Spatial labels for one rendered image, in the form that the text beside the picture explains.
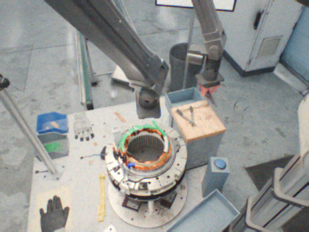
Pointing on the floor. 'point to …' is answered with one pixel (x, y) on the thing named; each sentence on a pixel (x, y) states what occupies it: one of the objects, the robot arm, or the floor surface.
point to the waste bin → (176, 83)
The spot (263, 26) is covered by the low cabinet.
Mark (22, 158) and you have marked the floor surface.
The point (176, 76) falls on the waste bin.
